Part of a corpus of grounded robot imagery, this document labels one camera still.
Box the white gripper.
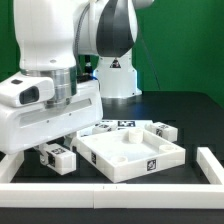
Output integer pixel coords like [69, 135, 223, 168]
[0, 80, 103, 166]

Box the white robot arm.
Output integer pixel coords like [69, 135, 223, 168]
[0, 0, 154, 154]

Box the white marker sheet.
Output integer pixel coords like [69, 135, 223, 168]
[101, 120, 153, 130]

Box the white U-shaped fence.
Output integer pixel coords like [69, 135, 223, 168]
[0, 147, 224, 209]

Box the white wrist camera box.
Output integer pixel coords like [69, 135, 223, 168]
[0, 74, 55, 107]

